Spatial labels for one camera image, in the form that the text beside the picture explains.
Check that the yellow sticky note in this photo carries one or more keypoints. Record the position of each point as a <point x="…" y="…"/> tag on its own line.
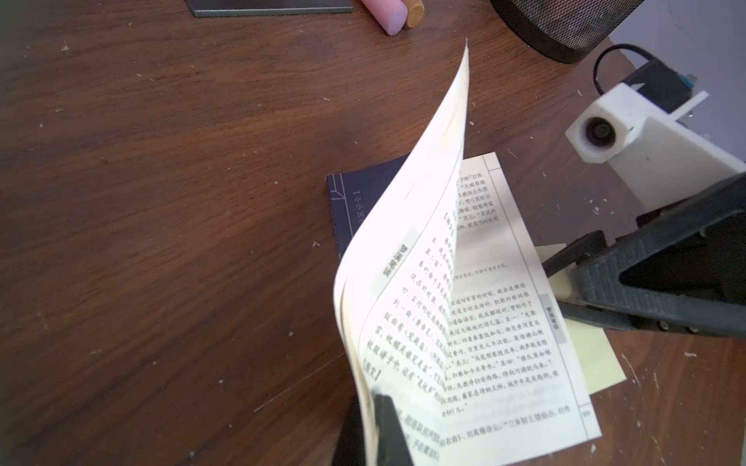
<point x="599" y="364"/>

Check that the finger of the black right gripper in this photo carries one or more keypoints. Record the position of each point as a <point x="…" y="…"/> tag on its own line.
<point x="682" y="271"/>
<point x="579" y="251"/>

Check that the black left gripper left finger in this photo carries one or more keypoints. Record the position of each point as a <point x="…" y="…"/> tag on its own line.
<point x="350" y="449"/>

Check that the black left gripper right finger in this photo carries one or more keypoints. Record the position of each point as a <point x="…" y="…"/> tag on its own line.
<point x="392" y="448"/>

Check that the dark blue book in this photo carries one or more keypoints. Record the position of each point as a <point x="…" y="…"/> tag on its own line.
<point x="443" y="304"/>

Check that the green rake wooden handle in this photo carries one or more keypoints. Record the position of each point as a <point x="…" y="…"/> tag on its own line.
<point x="415" y="13"/>

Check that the black mesh trash bin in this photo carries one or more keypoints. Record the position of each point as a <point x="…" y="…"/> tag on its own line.
<point x="564" y="30"/>

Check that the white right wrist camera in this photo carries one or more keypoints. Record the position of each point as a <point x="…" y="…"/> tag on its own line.
<point x="660" y="160"/>

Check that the purple fork pink handle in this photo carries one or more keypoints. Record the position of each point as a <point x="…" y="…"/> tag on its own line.
<point x="390" y="14"/>

